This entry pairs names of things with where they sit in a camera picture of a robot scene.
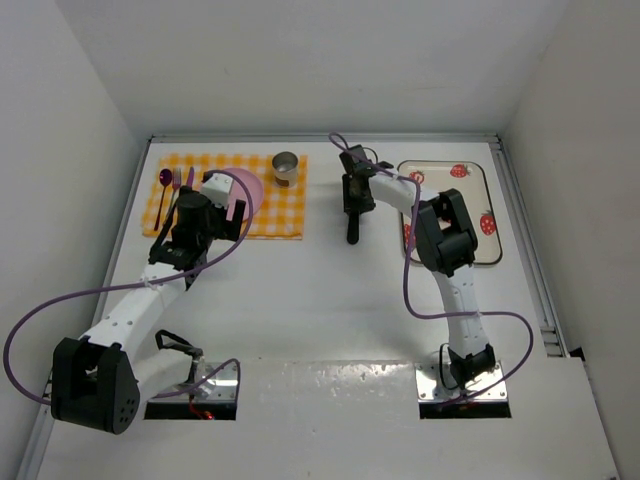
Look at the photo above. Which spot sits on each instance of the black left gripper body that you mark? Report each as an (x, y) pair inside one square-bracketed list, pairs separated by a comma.
[(226, 218)]

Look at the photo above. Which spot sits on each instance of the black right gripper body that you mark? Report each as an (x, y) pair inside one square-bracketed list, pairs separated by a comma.
[(356, 201)]

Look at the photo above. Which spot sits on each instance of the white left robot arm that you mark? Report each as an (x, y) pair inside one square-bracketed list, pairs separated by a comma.
[(100, 380)]

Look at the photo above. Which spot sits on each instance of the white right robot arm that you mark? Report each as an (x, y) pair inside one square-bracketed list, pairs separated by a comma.
[(445, 242)]

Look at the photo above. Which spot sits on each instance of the purple knife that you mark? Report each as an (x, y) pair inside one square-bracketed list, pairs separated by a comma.
[(190, 177)]

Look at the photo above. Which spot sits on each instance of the purple fork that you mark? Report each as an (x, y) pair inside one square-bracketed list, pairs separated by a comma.
[(176, 184)]

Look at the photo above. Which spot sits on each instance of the purple spoon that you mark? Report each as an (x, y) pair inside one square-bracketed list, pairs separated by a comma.
[(165, 179)]

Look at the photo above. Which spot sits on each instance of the pink plate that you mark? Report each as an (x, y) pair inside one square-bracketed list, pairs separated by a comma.
[(246, 184)]

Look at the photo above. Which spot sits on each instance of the orange checkered cloth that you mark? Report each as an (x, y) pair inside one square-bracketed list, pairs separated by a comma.
[(282, 213)]

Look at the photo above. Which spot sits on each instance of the metal cup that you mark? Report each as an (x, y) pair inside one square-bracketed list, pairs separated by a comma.
[(285, 169)]

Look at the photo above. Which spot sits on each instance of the strawberry print tray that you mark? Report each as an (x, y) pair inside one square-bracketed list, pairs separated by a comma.
[(469, 179)]

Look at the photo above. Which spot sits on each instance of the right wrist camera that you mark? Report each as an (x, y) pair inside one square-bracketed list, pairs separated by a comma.
[(354, 160)]

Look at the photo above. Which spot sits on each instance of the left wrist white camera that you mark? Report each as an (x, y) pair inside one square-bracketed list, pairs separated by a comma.
[(216, 187)]

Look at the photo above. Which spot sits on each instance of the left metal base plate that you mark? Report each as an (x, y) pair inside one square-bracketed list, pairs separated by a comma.
[(212, 374)]

